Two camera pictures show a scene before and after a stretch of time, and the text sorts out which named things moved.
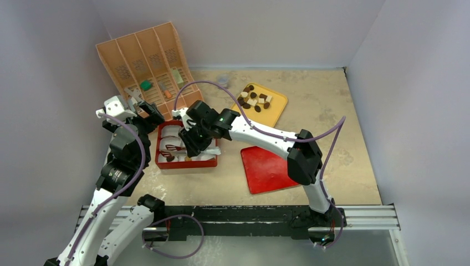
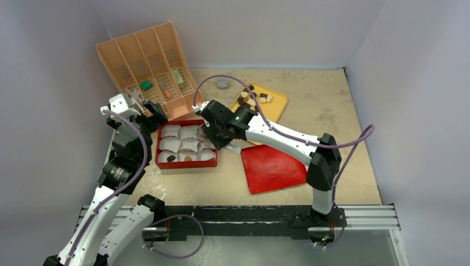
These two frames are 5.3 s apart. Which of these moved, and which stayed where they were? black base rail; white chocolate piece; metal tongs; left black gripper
Moved: metal tongs
Stayed: black base rail; left black gripper; white chocolate piece
